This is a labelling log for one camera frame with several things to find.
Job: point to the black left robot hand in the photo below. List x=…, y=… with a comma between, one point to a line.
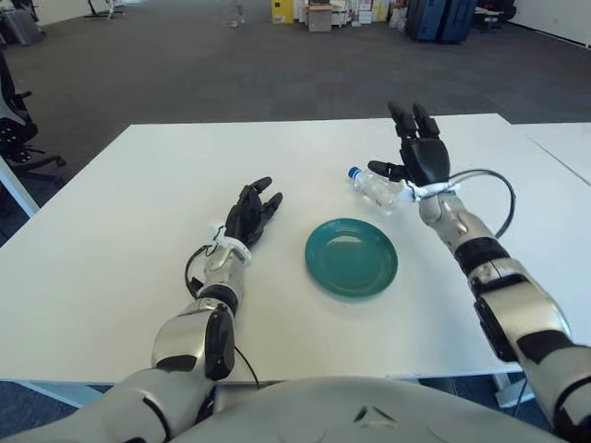
x=247, y=217

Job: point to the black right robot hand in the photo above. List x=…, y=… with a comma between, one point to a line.
x=427, y=159

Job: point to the clear bottle with blue cap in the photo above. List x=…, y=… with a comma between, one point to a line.
x=378, y=189

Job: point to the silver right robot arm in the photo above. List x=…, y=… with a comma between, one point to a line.
x=522, y=300

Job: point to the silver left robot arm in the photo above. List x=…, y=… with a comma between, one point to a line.
x=184, y=332

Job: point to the green round plate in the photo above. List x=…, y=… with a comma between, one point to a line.
x=351, y=260

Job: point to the white plastic bag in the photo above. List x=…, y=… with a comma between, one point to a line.
x=398, y=20

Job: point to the blue suitcase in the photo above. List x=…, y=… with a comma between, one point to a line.
x=458, y=20

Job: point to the stack of white boxes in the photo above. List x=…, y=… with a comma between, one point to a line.
x=365, y=11

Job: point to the dark distant office chair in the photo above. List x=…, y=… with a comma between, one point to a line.
x=496, y=13

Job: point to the person in beige trousers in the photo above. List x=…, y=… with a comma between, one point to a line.
x=240, y=11

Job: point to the yellow cabinet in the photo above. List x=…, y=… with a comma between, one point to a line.
x=281, y=11

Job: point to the grey robot torso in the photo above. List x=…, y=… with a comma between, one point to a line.
x=323, y=410

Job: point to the white neighbouring desk edge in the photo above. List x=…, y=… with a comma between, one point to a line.
x=18, y=189

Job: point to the black office chair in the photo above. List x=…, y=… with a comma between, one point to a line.
x=18, y=134

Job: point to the grey storage bin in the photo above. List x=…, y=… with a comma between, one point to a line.
x=23, y=27

